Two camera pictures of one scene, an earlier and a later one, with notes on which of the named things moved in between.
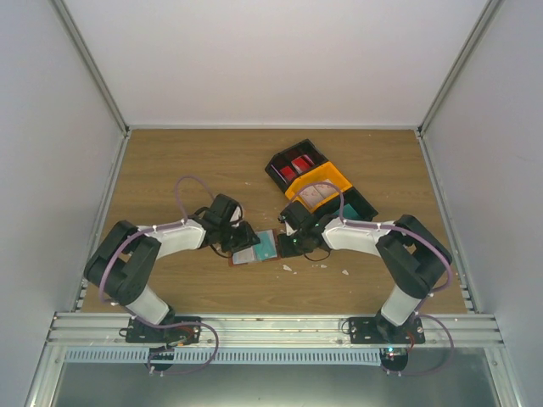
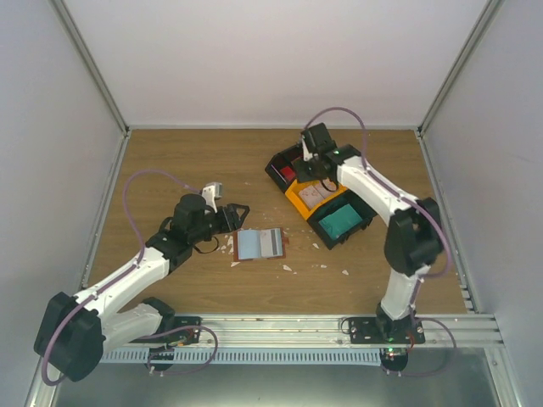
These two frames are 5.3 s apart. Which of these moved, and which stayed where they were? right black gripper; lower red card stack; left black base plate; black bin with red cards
Moved: right black gripper
Stayed: left black base plate; black bin with red cards; lower red card stack
